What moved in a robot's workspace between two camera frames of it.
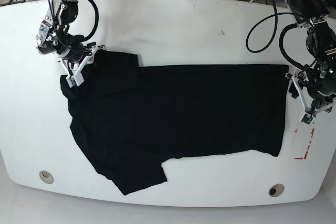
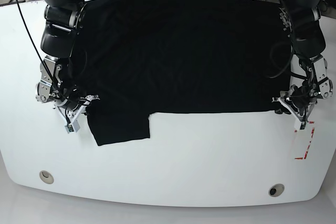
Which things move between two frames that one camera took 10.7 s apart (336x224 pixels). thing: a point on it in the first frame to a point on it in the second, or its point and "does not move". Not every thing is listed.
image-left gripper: [73, 58] to [72, 109]
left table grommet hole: [46, 177] does not move
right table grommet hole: [275, 190] does not move
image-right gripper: [316, 94] to [300, 101]
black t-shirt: [126, 118] to [136, 54]
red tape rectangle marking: [305, 154] does not move
